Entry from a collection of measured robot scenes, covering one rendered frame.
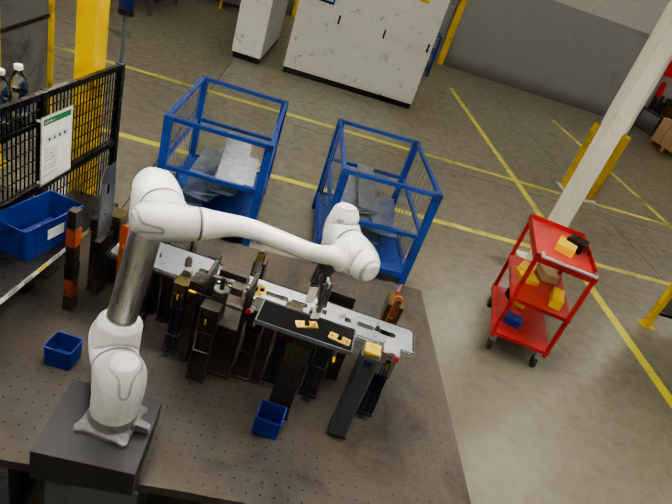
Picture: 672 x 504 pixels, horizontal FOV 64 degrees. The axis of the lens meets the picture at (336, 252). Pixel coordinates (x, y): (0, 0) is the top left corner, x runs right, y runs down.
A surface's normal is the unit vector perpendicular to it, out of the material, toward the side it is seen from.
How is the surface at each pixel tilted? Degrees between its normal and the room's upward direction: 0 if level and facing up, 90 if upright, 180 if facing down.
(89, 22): 90
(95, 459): 4
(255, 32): 90
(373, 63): 90
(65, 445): 4
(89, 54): 90
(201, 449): 0
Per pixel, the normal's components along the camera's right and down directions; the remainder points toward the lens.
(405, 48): 0.01, 0.52
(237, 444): 0.29, -0.82
